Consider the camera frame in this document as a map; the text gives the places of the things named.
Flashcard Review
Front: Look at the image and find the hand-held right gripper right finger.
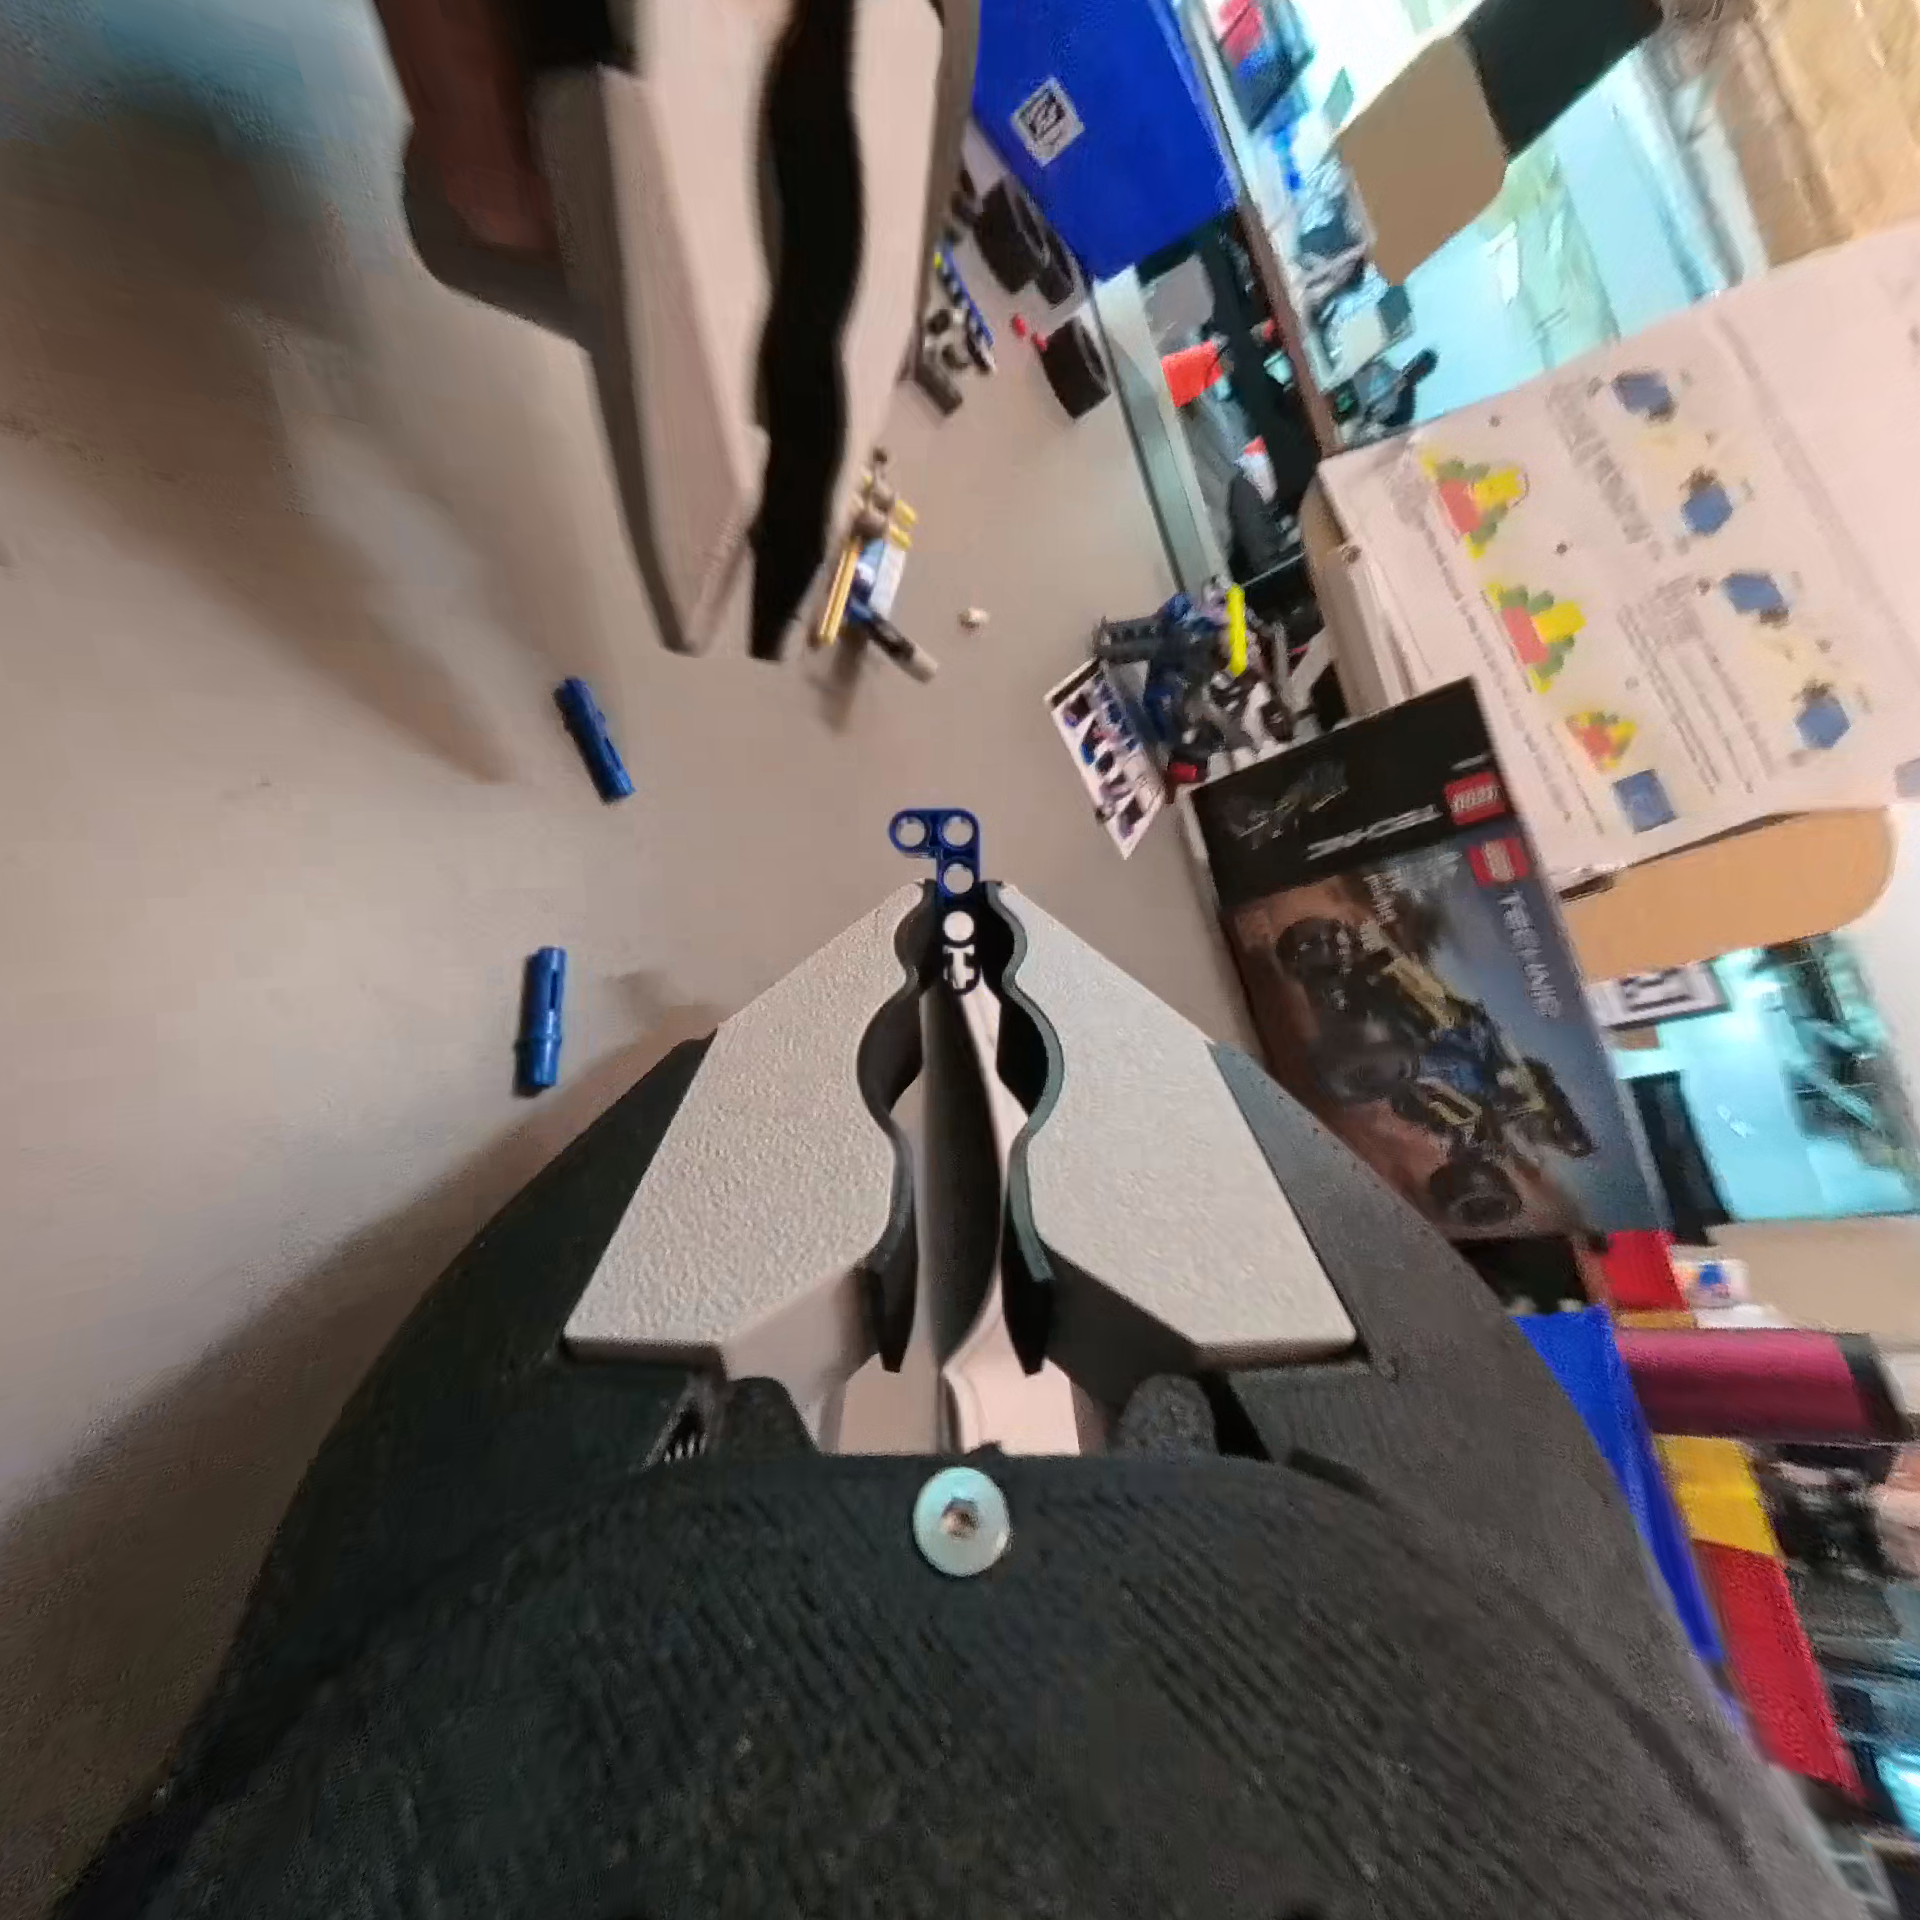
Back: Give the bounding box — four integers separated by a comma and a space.
951, 881, 1364, 1456

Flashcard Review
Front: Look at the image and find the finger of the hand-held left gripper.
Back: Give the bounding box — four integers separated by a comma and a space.
532, 0, 822, 659
750, 0, 979, 666

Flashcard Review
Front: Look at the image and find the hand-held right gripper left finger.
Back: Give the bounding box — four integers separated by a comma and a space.
567, 878, 929, 1452

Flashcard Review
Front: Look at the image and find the blue lego pin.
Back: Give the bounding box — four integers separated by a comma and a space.
552, 681, 640, 803
513, 948, 574, 1094

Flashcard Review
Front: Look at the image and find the blue angled lego beam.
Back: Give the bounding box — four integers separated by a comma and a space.
888, 809, 999, 993

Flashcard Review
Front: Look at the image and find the cluster of loose lego pieces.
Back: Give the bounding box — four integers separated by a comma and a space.
915, 247, 999, 414

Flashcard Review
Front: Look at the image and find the dark lego set box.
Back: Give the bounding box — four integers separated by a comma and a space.
1178, 681, 1665, 1240

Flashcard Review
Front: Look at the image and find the small yellow blue lego assembly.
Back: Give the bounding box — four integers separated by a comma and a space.
810, 450, 947, 684

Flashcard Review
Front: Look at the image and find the lego sticker sheet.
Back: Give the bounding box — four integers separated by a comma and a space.
1042, 659, 1170, 860

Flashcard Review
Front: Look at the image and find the partly built lego vehicle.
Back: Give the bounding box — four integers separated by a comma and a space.
1093, 587, 1346, 790

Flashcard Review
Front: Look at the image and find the blue plastic bin white label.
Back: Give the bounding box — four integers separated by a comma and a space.
969, 0, 1241, 285

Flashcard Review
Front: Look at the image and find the cardboard box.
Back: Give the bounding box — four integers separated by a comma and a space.
1558, 809, 1900, 986
1336, 27, 1514, 285

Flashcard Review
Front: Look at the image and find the maroon panel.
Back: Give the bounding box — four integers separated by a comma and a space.
1619, 1326, 1894, 1442

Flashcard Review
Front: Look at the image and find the red and yellow box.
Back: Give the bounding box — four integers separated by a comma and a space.
1649, 1431, 1868, 1793

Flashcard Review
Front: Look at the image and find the printed paper sheet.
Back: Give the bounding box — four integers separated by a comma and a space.
1305, 225, 1920, 885

